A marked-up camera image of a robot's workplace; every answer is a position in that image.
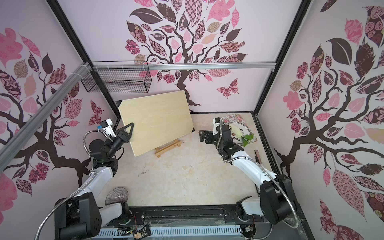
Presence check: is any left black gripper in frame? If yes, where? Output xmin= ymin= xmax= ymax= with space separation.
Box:
xmin=108 ymin=122 xmax=135 ymax=158

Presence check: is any small wooden easel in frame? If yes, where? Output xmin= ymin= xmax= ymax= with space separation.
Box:
xmin=155 ymin=140 xmax=183 ymax=158

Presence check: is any light wooden drawing board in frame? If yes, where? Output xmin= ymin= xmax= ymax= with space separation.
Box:
xmin=119 ymin=91 xmax=194 ymax=157

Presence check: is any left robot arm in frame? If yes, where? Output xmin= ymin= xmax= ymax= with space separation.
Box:
xmin=35 ymin=119 xmax=135 ymax=240

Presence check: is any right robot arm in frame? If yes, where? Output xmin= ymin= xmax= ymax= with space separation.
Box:
xmin=199 ymin=124 xmax=300 ymax=229

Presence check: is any floral rectangular tray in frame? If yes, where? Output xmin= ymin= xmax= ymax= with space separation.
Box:
xmin=222 ymin=114 xmax=257 ymax=146

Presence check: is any toy white radish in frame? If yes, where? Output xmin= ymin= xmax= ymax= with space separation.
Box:
xmin=230 ymin=125 xmax=256 ymax=147

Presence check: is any white round plate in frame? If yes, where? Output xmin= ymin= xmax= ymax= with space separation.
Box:
xmin=229 ymin=122 xmax=251 ymax=145

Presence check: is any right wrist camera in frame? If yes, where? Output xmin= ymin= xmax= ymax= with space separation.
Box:
xmin=213 ymin=118 xmax=223 ymax=136

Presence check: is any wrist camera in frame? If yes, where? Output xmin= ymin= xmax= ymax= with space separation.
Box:
xmin=97 ymin=119 xmax=116 ymax=140
xmin=213 ymin=118 xmax=223 ymax=136

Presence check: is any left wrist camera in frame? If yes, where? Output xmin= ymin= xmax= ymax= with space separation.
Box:
xmin=97 ymin=119 xmax=116 ymax=140

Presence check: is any black wire basket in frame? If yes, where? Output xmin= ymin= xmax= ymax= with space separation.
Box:
xmin=82 ymin=60 xmax=152 ymax=93

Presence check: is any back aluminium rail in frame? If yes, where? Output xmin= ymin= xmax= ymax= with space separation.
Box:
xmin=92 ymin=62 xmax=276 ymax=71

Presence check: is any aluminium rail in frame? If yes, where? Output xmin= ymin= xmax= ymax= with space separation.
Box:
xmin=92 ymin=62 xmax=276 ymax=71
xmin=1 ymin=63 xmax=91 ymax=171

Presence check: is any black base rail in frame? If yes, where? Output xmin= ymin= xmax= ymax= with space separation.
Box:
xmin=55 ymin=203 xmax=314 ymax=240

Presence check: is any white slotted cable duct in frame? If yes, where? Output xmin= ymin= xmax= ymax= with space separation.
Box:
xmin=91 ymin=225 xmax=243 ymax=240

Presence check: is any left aluminium rail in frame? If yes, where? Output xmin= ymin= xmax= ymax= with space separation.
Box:
xmin=1 ymin=63 xmax=91 ymax=171

